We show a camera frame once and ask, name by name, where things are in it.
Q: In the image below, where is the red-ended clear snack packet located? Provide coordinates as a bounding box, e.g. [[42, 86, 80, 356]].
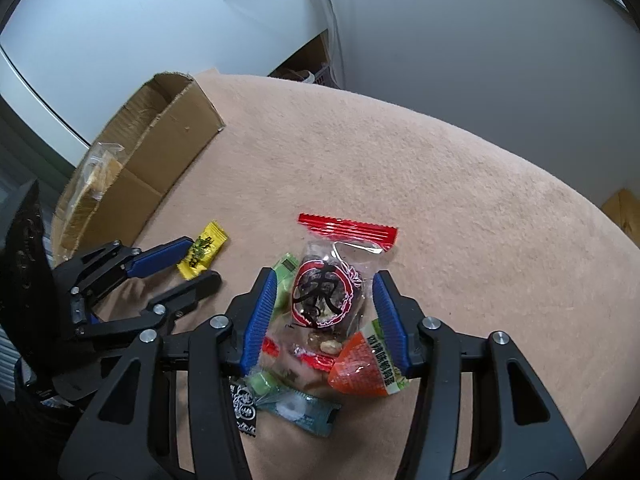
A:
[[262, 212, 400, 371]]

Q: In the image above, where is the clear snack pack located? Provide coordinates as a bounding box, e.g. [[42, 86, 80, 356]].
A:
[[67, 142, 125, 221]]

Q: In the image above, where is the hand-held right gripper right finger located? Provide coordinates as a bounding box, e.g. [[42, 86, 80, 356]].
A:
[[372, 270, 587, 480]]

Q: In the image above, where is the teal candy packet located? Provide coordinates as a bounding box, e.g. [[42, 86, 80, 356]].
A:
[[257, 385, 343, 438]]

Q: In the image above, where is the orange triangular snack packet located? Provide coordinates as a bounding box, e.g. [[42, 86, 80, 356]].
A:
[[327, 320, 411, 398]]

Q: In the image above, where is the yellow candy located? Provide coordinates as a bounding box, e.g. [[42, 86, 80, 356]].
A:
[[177, 220, 230, 281]]

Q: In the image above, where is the green wrapped candy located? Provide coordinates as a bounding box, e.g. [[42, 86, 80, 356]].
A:
[[247, 367, 281, 396], [270, 254, 301, 318]]

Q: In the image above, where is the white wardrobe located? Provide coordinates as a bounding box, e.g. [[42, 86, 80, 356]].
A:
[[0, 0, 331, 171]]

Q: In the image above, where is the white cable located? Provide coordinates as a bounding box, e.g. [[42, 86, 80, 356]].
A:
[[187, 0, 348, 91]]

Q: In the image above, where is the cardboard box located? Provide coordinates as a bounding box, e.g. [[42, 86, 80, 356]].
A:
[[50, 72, 226, 263]]

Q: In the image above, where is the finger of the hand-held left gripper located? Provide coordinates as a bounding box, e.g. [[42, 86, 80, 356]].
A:
[[75, 270, 222, 339], [52, 236, 196, 307]]

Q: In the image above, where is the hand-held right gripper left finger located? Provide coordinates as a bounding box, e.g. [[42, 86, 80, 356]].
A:
[[57, 267, 278, 480]]

